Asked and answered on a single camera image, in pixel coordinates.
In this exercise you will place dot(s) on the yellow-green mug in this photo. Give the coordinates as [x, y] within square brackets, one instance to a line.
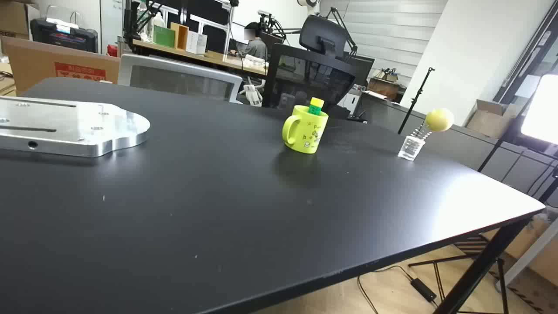
[306, 134]

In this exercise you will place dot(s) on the black office chair with headrest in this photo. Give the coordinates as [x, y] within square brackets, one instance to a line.
[317, 67]

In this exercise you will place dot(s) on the seated person with dark hair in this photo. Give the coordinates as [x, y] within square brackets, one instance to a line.
[255, 43]

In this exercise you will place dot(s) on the wooden office desk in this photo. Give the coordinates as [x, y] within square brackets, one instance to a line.
[203, 57]

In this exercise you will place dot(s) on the clear cup with QR code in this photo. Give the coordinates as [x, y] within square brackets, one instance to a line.
[411, 148]

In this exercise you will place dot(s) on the grey mesh office chair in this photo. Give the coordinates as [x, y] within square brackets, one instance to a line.
[175, 80]

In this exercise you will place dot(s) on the black thin stand pole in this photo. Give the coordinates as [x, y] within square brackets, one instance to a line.
[416, 102]

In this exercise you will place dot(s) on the orange upright box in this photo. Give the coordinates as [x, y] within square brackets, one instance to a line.
[182, 36]

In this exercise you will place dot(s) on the yellow ball on stick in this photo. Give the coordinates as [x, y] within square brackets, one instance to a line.
[439, 121]

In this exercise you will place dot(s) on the green box on desk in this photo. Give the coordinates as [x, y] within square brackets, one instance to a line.
[165, 38]

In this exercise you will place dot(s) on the grey low cabinet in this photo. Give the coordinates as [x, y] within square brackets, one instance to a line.
[465, 146]

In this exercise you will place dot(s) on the black power adapter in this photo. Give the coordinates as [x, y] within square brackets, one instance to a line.
[423, 291]

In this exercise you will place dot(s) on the small open cardboard box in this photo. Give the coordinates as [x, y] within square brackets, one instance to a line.
[486, 116]

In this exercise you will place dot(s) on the black floor stand legs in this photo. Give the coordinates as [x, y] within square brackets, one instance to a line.
[465, 259]

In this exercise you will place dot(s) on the black table leg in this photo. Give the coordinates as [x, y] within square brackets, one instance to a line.
[482, 264]

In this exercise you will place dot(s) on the black equipment case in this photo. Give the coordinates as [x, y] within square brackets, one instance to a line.
[64, 34]

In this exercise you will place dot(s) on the cardboard box with red label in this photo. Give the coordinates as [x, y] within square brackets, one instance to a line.
[41, 64]

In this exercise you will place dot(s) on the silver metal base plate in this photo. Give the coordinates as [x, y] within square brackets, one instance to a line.
[71, 125]

